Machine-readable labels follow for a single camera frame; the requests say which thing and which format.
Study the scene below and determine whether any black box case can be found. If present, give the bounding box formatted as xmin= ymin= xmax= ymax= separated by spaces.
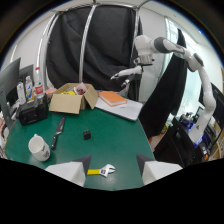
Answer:
xmin=18 ymin=95 xmax=49 ymax=126

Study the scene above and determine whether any orange book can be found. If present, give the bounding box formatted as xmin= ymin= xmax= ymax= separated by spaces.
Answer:
xmin=98 ymin=90 xmax=128 ymax=108

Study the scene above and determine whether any yellow item in box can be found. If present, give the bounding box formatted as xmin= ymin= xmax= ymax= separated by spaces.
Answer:
xmin=60 ymin=89 xmax=78 ymax=96

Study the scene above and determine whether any silver closed laptop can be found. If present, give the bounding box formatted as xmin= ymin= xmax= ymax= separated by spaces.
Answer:
xmin=94 ymin=96 xmax=144 ymax=122

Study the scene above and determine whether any blue-label plastic bottle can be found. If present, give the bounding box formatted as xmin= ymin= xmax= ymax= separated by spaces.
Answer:
xmin=24 ymin=75 xmax=35 ymax=102

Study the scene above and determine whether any pink item in box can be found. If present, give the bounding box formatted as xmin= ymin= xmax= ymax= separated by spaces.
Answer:
xmin=75 ymin=82 xmax=88 ymax=96

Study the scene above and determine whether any black curtain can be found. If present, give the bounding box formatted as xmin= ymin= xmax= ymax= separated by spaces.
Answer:
xmin=45 ymin=4 xmax=144 ymax=101

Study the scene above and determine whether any black kitchen knife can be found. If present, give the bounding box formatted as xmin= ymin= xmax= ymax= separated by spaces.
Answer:
xmin=50 ymin=116 xmax=67 ymax=150

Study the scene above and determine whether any black computer monitor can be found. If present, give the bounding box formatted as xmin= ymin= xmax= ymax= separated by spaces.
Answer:
xmin=0 ymin=57 xmax=22 ymax=131

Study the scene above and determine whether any white printed mug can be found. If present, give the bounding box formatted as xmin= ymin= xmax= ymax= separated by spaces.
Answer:
xmin=27 ymin=133 xmax=52 ymax=163

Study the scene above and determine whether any black cloth drape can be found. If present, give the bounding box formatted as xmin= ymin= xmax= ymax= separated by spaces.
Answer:
xmin=138 ymin=28 xmax=188 ymax=139

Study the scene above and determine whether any clear plastic bottle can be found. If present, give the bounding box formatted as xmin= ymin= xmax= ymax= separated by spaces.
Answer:
xmin=16 ymin=80 xmax=27 ymax=106

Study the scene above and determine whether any yellow-handled adjustable wrench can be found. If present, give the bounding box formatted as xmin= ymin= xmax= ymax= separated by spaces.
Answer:
xmin=86 ymin=163 xmax=117 ymax=178

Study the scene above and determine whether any small black cube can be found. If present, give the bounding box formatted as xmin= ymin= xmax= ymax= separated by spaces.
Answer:
xmin=82 ymin=129 xmax=92 ymax=141

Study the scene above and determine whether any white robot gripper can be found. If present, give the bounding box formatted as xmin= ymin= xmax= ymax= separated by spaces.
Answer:
xmin=110 ymin=54 xmax=155 ymax=90

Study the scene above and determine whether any red-label plastic bottle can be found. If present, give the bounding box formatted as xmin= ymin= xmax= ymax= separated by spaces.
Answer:
xmin=34 ymin=66 xmax=45 ymax=99

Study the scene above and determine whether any open cardboard box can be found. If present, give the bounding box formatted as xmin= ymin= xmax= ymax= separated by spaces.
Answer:
xmin=48 ymin=82 xmax=100 ymax=115

